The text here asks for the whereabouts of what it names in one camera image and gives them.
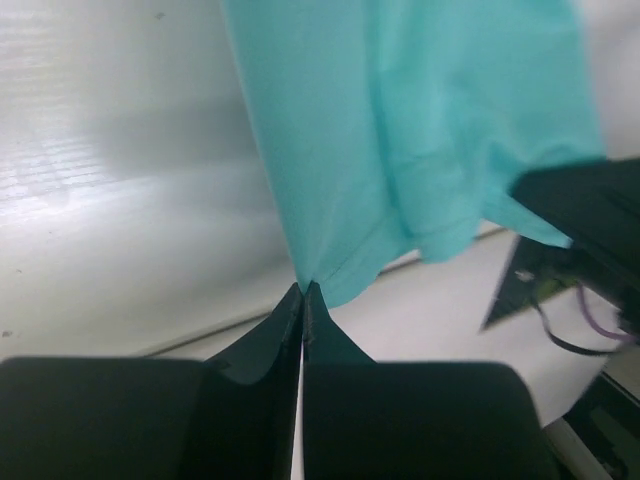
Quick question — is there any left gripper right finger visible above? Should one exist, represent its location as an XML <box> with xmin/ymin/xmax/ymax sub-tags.
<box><xmin>302</xmin><ymin>283</ymin><xmax>558</xmax><ymax>479</ymax></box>

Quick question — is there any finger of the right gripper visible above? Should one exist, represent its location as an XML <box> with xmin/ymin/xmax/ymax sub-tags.
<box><xmin>510</xmin><ymin>158</ymin><xmax>639</xmax><ymax>310</ymax></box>

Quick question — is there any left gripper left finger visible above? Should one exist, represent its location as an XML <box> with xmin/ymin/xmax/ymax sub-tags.
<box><xmin>1</xmin><ymin>286</ymin><xmax>303</xmax><ymax>479</ymax></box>

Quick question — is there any teal t shirt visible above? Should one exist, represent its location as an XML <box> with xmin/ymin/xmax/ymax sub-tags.
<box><xmin>223</xmin><ymin>1</ymin><xmax>605</xmax><ymax>308</ymax></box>

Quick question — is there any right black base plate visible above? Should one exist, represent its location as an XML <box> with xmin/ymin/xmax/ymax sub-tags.
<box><xmin>481</xmin><ymin>236</ymin><xmax>603</xmax><ymax>330</ymax></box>

